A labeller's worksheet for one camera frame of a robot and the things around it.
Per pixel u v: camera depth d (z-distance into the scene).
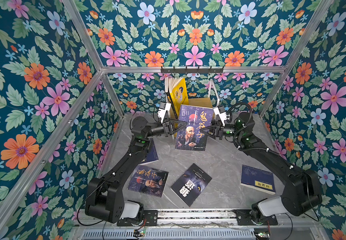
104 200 0.41
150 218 0.73
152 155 0.96
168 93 0.75
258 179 0.85
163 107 0.60
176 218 0.75
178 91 0.80
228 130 0.64
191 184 0.84
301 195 0.42
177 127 0.64
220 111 0.63
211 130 0.64
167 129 0.59
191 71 0.94
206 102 1.03
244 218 0.73
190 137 0.65
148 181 0.84
